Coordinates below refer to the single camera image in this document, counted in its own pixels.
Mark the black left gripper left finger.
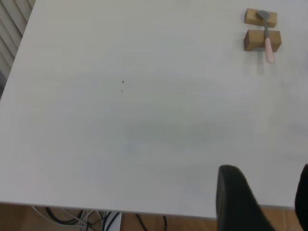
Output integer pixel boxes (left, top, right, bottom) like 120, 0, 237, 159
215, 165, 276, 231

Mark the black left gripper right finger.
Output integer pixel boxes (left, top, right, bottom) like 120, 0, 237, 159
295, 164, 308, 231

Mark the pink handled grey spoon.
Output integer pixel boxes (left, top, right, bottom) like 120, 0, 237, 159
255, 10, 275, 64

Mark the white table leg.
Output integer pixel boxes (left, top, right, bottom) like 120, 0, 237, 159
102, 211, 123, 231

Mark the arched wooden block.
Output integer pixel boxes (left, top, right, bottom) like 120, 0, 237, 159
243, 29, 282, 52

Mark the flat wooden block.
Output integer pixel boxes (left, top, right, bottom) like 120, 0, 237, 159
244, 8, 278, 28

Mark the white ribbed panel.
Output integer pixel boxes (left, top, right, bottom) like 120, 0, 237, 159
0, 0, 36, 73

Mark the black cable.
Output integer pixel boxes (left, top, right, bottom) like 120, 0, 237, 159
45, 206, 84, 226
135, 213, 168, 231

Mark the white cable bundle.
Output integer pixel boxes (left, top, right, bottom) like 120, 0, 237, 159
30, 205, 106, 231

